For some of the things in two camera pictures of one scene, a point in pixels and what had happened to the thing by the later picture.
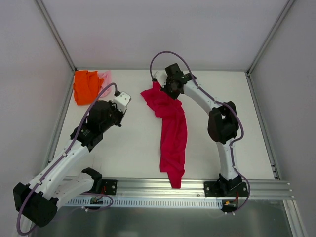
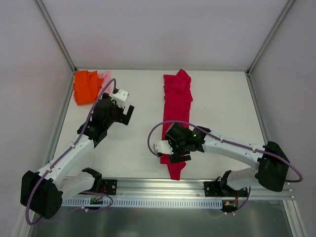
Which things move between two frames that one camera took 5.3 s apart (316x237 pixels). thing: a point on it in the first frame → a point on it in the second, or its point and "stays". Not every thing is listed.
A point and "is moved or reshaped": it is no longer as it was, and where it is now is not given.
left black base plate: (111, 186) stays
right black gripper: (165, 87) → (178, 153)
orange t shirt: (86, 86) stays
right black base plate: (225, 189) stays
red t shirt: (174, 132) is moved or reshaped
